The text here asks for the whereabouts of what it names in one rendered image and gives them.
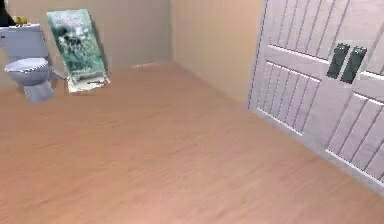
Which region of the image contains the white panelled door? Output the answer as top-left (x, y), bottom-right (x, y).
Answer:
top-left (247, 0), bottom-right (384, 151)
top-left (301, 19), bottom-right (384, 196)

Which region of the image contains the white toilet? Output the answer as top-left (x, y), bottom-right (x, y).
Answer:
top-left (0, 23), bottom-right (57, 104)

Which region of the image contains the black door handle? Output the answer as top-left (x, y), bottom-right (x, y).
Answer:
top-left (326, 42), bottom-right (351, 80)
top-left (339, 45), bottom-right (368, 85)

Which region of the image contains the black object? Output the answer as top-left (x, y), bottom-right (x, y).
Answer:
top-left (0, 0), bottom-right (17, 28)

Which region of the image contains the yellow flower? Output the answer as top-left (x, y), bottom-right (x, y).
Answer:
top-left (13, 15), bottom-right (29, 26)

